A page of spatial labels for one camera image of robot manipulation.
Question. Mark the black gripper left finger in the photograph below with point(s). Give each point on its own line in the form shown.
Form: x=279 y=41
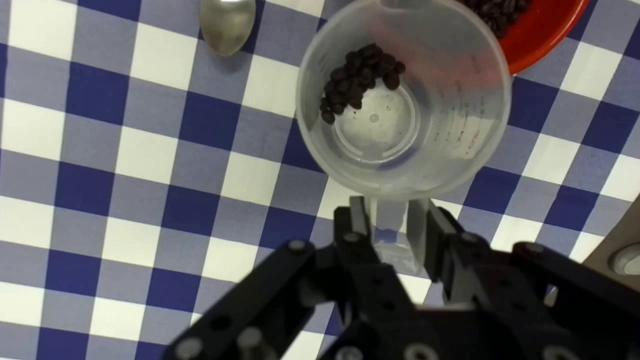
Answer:
x=363 y=281

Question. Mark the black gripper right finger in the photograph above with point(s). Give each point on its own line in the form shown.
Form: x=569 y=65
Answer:
x=493 y=286

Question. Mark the clear plastic measuring jug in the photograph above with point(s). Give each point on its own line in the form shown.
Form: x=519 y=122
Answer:
x=440 y=132

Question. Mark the dark beans in jug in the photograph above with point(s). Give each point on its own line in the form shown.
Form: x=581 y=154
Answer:
x=356 y=77

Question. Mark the red plastic bowl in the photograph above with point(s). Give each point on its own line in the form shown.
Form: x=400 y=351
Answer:
x=546 y=33

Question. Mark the dark beans in bowl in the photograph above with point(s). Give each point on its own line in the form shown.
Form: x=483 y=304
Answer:
x=500 y=10

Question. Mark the blue white checkered tablecloth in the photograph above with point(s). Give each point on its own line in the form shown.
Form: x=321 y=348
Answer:
x=133 y=200

